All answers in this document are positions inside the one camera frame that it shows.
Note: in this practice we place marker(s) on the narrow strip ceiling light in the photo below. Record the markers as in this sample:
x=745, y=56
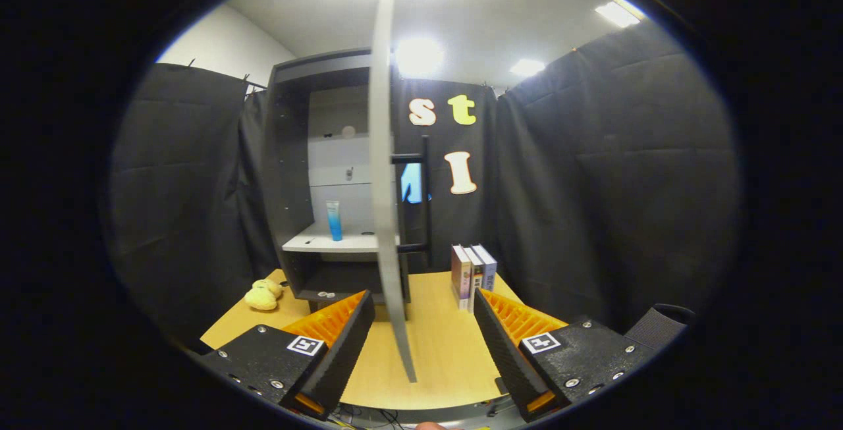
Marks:
x=618, y=14

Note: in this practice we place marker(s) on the round ceiling light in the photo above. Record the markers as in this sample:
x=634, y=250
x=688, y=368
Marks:
x=421, y=56

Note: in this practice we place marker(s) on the square ceiling light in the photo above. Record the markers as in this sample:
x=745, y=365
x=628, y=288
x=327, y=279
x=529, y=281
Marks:
x=527, y=67

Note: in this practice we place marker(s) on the beige cabinet door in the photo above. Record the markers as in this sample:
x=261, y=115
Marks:
x=382, y=186

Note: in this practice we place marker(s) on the black backdrop cloth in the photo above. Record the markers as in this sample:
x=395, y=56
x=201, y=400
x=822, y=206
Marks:
x=593, y=186

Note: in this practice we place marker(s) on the dark spine book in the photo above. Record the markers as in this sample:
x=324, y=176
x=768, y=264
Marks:
x=475, y=278

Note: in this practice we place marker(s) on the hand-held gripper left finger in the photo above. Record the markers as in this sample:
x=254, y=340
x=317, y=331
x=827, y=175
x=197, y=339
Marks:
x=342, y=364

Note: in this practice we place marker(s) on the white blue tube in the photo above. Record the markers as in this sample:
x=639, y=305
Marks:
x=334, y=222

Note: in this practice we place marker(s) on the dark grey cabinet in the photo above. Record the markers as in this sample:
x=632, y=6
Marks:
x=286, y=173

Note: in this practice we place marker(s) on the yellow plush toy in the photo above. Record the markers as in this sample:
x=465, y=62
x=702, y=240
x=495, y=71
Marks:
x=262, y=298

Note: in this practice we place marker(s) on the beige cabinet shelf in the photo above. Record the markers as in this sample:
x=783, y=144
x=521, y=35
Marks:
x=316, y=243

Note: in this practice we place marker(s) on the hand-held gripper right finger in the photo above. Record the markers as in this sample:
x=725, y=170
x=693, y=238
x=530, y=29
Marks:
x=507, y=357

